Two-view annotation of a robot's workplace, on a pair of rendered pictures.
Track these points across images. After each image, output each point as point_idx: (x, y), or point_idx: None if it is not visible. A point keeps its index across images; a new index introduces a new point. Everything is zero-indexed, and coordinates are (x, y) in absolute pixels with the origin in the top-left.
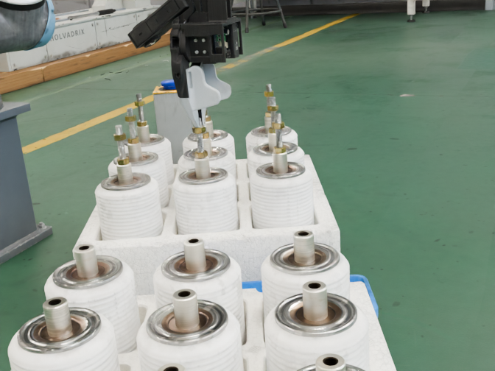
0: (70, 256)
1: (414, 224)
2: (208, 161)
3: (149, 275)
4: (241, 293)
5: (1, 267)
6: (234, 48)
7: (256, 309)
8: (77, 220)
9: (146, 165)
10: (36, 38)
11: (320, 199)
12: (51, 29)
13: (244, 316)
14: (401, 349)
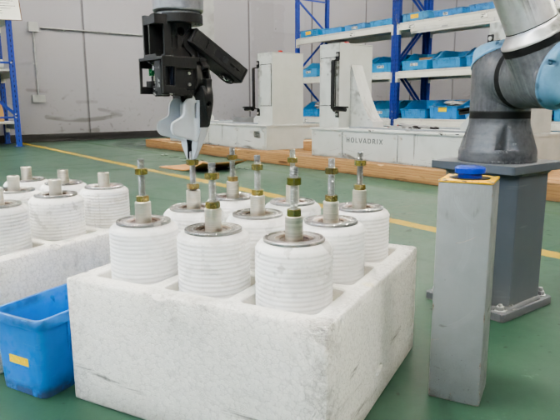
0: (422, 322)
1: None
2: (187, 193)
3: None
4: (32, 216)
5: (422, 299)
6: (155, 84)
7: (38, 241)
8: (538, 337)
9: (268, 203)
10: (532, 94)
11: (145, 289)
12: (542, 84)
13: (37, 235)
14: (4, 417)
